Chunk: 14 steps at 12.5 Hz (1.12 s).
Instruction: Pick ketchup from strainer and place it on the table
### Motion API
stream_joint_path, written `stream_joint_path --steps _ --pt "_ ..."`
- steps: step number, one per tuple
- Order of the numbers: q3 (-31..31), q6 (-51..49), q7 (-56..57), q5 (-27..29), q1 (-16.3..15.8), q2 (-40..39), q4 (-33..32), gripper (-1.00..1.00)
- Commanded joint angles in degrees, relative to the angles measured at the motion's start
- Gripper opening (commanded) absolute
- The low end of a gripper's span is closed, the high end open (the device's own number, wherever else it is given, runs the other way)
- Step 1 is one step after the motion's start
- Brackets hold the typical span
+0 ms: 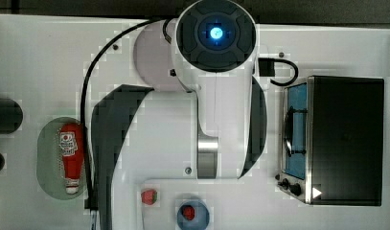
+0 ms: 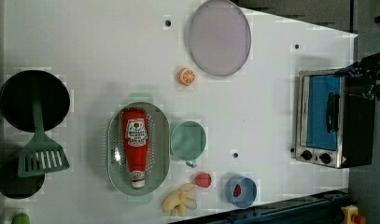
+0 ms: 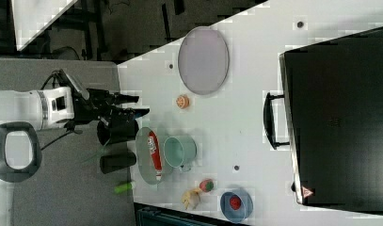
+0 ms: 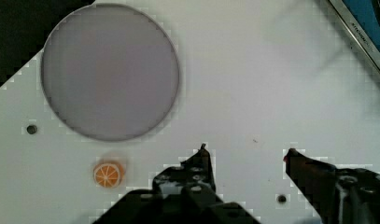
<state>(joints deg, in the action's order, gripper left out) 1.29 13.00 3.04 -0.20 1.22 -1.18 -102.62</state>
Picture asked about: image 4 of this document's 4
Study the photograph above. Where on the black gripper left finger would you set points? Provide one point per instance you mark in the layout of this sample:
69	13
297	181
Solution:
183	194

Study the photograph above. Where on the silver toaster oven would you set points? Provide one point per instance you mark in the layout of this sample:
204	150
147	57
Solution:
361	22

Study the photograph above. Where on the round grey plate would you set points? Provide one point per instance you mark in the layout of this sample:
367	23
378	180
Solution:
110	72

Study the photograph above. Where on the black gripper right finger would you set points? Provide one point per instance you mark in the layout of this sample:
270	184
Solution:
340	196

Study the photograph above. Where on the orange slice toy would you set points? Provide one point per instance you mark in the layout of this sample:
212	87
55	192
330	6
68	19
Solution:
108	174

